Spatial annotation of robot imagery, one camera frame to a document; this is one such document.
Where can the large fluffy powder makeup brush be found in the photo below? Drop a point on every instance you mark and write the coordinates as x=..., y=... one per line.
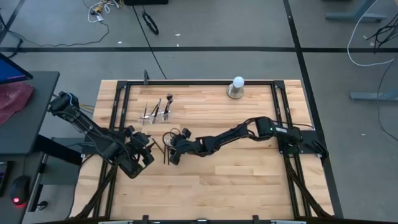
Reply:
x=168, y=105

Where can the blue-screen computer monitor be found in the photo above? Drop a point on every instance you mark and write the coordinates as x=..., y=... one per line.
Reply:
x=9, y=73

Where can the white bulb on metal base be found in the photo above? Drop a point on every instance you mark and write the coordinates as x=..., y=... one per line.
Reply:
x=235, y=91

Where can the black side desk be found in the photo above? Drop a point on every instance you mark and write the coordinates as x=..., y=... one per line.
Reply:
x=37, y=109

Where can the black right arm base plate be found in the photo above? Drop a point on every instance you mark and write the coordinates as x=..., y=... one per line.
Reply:
x=311, y=140

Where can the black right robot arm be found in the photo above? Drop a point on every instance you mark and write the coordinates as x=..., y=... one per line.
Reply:
x=224, y=137

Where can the black floor box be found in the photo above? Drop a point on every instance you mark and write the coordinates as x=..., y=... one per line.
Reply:
x=146, y=2

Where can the black aluminium table frame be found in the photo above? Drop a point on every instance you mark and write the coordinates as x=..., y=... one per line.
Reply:
x=199, y=82

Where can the clear acrylic brush organizer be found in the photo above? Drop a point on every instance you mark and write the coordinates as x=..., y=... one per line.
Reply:
x=141, y=119

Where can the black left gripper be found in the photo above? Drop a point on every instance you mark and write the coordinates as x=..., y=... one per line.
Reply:
x=138, y=143

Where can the black computer mouse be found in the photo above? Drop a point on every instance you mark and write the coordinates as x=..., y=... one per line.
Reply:
x=20, y=188

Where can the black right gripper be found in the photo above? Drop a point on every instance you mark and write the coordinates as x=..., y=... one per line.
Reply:
x=186, y=146

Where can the grey desk foot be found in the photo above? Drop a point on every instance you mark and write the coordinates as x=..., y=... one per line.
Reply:
x=373, y=95
x=357, y=15

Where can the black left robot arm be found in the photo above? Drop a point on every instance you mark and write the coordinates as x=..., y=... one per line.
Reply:
x=90, y=130

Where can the black keyboard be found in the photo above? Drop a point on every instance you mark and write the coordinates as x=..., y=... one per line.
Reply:
x=2, y=179

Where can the red cloth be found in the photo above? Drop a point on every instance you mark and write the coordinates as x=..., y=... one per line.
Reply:
x=14, y=99

